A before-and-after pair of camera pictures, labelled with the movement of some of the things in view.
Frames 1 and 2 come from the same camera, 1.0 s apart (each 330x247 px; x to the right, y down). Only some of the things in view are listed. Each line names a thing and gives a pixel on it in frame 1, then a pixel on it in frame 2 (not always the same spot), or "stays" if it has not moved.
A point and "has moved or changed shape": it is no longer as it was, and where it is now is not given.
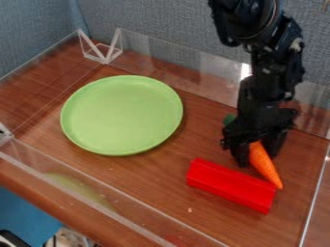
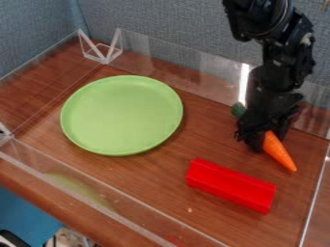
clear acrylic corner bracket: (101, 52) stays
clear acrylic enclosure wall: (53, 208) stays
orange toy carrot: (260, 155) has moved or changed shape
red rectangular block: (233, 185) stays
